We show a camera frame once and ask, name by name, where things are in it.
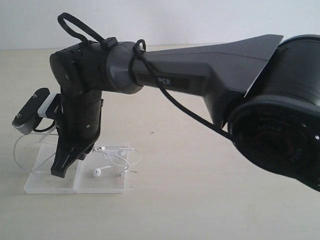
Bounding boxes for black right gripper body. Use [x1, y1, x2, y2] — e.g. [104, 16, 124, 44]
[57, 90, 103, 159]

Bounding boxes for white wired earphones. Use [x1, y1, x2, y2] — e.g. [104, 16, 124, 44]
[13, 129, 141, 178]

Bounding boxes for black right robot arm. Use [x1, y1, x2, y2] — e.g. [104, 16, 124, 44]
[49, 34, 320, 191]

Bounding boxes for clear plastic storage case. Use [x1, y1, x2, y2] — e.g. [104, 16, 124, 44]
[24, 142, 131, 194]

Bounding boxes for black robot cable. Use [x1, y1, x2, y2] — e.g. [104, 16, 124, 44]
[57, 12, 235, 141]

